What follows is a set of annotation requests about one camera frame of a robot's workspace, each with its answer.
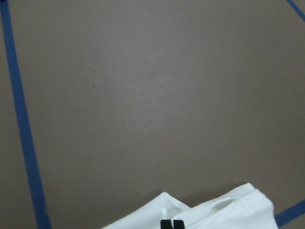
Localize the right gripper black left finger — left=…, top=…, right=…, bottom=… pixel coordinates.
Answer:
left=160, top=219, right=172, bottom=229

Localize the white printed t-shirt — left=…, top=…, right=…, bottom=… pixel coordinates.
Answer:
left=107, top=183, right=278, bottom=229

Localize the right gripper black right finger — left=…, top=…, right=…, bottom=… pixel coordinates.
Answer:
left=173, top=219, right=184, bottom=229

